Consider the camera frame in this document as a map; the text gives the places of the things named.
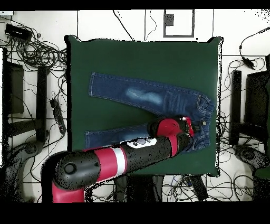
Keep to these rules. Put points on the blue denim jeans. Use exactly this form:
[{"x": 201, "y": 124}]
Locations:
[{"x": 137, "y": 93}]

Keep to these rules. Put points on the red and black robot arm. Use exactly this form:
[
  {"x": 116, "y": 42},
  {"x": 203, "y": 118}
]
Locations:
[{"x": 135, "y": 154}]

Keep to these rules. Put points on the black rectangular box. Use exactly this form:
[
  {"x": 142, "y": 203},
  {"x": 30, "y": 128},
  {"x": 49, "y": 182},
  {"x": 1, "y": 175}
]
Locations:
[{"x": 198, "y": 187}]

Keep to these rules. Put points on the grey curved stand base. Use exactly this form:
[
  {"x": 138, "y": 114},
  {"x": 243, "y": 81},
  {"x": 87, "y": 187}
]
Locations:
[
  {"x": 246, "y": 154},
  {"x": 31, "y": 148}
]

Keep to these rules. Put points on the dark green table cloth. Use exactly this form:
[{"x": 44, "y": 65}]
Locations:
[{"x": 147, "y": 57}]

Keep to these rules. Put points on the black power adapter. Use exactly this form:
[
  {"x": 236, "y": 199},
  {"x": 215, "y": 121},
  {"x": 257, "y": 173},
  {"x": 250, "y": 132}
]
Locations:
[{"x": 248, "y": 62}]

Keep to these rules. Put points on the green round bin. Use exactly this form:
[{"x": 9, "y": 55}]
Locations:
[{"x": 262, "y": 174}]

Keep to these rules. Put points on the black power strip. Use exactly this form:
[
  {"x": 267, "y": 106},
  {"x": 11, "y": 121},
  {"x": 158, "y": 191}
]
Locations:
[{"x": 58, "y": 116}]

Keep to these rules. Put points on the black electronics box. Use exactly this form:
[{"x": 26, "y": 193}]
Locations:
[{"x": 18, "y": 32}]

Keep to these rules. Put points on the black metal frame stand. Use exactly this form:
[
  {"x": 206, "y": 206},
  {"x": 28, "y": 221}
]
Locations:
[
  {"x": 41, "y": 101},
  {"x": 235, "y": 105}
]

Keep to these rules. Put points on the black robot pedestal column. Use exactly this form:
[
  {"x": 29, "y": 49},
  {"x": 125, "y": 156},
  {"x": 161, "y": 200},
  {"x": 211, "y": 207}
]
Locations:
[{"x": 143, "y": 188}]

